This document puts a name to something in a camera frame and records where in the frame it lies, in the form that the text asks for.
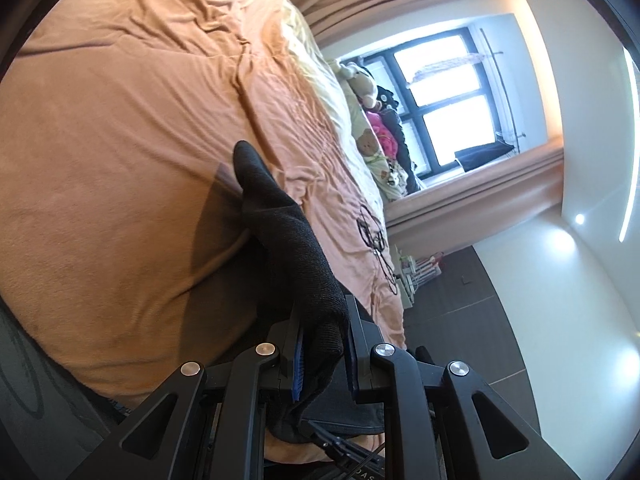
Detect black drawstring pants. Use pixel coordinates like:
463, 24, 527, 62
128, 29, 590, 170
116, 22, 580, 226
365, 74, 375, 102
232, 141, 384, 443

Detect stack of folded black clothes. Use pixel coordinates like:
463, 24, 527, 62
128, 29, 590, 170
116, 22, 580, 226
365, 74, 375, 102
408, 346, 435, 365

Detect striped items on nightstand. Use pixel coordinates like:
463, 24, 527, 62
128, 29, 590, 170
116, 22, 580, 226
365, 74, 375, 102
390, 246, 444, 310

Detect pink curtain right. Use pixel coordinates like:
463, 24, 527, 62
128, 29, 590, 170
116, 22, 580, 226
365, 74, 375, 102
385, 138, 564, 257

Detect orange bed blanket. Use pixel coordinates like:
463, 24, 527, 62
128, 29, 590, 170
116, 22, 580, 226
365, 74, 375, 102
1, 0, 405, 408

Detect bear print pillow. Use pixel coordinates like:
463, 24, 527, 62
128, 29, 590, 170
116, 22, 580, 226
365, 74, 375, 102
346, 94, 408, 202

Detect plush toy pile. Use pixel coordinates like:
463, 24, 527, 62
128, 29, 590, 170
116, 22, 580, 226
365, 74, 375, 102
329, 60, 420, 202

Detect black framed window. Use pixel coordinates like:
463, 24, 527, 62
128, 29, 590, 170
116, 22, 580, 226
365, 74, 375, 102
346, 27, 506, 179

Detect cables on bed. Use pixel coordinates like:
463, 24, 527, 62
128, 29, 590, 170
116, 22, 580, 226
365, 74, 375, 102
354, 204, 400, 296

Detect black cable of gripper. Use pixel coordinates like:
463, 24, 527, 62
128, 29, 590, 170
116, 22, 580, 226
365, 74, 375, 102
299, 421, 386, 480

